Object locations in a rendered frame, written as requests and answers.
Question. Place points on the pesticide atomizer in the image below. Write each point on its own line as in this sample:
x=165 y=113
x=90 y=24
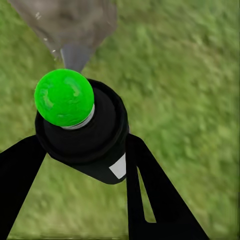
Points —
x=82 y=122

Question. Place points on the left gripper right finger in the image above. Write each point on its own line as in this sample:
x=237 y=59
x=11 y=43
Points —
x=174 y=220

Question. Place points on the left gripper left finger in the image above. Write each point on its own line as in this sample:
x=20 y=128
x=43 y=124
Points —
x=19 y=166

